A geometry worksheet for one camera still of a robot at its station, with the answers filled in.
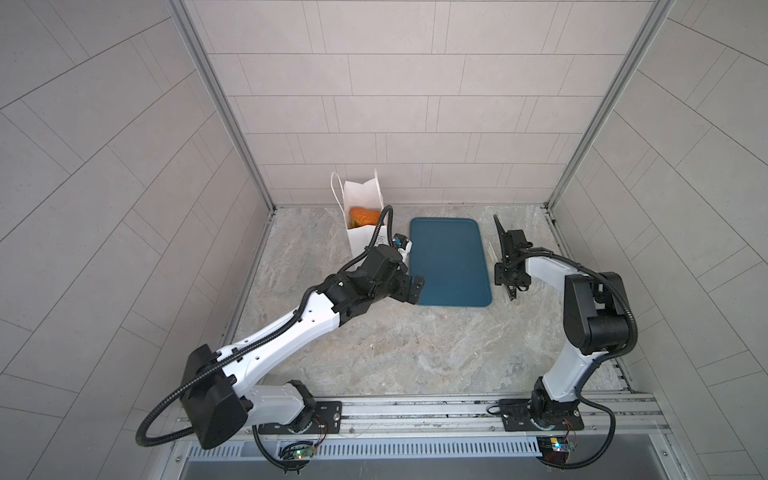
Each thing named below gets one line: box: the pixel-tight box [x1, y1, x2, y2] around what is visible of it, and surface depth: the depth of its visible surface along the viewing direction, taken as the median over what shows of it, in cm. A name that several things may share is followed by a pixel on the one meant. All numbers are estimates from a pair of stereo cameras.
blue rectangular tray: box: [410, 217, 493, 307], surface depth 103 cm
